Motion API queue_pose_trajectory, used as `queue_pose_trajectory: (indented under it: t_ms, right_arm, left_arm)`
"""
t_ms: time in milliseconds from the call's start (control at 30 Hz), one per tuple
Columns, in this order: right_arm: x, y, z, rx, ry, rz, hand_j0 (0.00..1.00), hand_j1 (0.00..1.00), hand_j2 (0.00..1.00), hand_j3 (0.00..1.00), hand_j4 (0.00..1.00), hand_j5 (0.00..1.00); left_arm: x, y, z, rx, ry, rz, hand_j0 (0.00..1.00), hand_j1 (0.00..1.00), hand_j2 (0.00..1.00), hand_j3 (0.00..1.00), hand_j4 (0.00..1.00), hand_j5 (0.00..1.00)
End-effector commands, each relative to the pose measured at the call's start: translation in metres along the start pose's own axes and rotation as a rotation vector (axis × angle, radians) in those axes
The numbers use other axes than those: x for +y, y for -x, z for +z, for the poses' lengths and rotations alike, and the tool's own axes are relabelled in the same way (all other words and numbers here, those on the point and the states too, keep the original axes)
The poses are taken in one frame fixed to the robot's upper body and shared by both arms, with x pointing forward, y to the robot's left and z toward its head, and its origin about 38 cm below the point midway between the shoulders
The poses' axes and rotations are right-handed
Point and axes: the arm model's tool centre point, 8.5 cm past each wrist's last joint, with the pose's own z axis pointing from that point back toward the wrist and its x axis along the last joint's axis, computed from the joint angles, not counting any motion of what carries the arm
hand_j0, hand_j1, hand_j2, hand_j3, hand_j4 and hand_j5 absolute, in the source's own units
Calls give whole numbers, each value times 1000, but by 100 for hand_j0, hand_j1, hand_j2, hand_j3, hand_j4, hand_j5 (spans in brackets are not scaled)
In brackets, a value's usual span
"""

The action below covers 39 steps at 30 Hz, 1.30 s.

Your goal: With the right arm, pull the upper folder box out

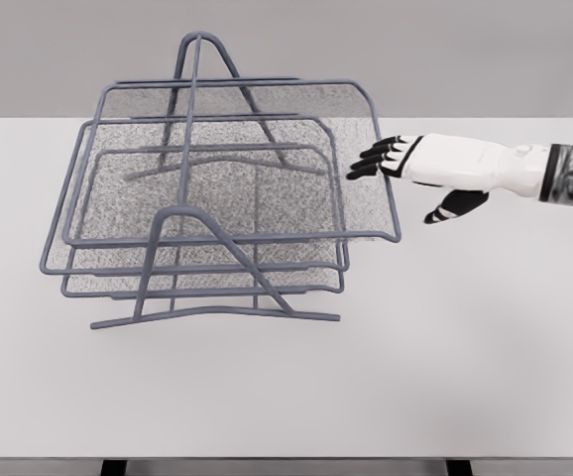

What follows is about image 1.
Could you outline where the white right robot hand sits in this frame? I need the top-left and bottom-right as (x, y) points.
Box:
(346, 133), (509, 226)

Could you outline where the grey wire mesh tray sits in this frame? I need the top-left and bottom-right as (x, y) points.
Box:
(39, 114), (353, 277)
(58, 142), (345, 301)
(59, 75), (402, 251)

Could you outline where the grey wire tray stand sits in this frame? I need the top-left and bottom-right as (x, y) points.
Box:
(89, 31), (342, 331)

